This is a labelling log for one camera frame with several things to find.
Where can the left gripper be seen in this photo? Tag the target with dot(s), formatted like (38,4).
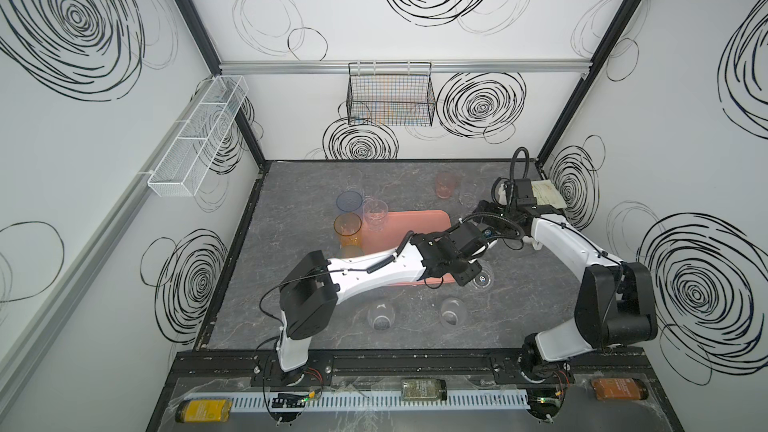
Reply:
(463,264)

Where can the clear faceted glass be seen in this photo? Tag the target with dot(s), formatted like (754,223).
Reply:
(375,214)

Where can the yellow plastic cup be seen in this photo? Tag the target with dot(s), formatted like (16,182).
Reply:
(348,228)

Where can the blue plastic cup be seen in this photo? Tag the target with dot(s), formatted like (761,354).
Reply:
(350,202)

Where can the clear cup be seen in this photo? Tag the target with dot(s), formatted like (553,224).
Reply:
(381,316)
(484,279)
(453,313)

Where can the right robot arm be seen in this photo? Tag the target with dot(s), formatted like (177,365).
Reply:
(615,305)

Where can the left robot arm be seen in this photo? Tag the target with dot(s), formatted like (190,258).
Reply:
(309,294)

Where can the clear glass right back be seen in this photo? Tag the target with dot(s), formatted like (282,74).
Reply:
(471,193)

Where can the pink tinted glass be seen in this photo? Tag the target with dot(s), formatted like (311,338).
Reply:
(446,184)

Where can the green bottle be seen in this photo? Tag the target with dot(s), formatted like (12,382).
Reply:
(423,389)

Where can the orange bottle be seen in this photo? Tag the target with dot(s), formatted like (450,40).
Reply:
(626,389)

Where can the yellow bottle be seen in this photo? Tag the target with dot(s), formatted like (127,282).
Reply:
(204,411)

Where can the white slotted cable duct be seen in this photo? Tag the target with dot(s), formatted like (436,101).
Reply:
(350,401)

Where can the black wire basket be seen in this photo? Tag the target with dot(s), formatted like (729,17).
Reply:
(390,93)

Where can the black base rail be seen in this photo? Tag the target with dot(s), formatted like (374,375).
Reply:
(506,366)

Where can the white mesh wall shelf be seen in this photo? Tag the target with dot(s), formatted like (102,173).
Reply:
(191,154)

